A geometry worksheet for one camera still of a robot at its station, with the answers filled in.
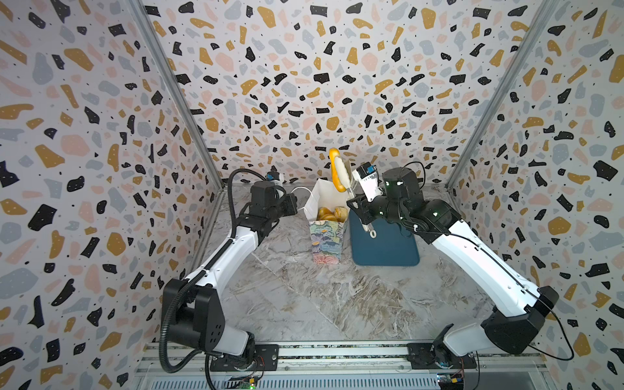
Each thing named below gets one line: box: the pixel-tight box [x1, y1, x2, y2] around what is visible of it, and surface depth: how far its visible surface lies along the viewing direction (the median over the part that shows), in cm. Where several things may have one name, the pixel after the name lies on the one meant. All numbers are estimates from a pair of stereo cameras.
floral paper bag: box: [303, 178, 351, 265], surface depth 85 cm
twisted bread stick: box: [328, 147, 347, 193], surface depth 69 cm
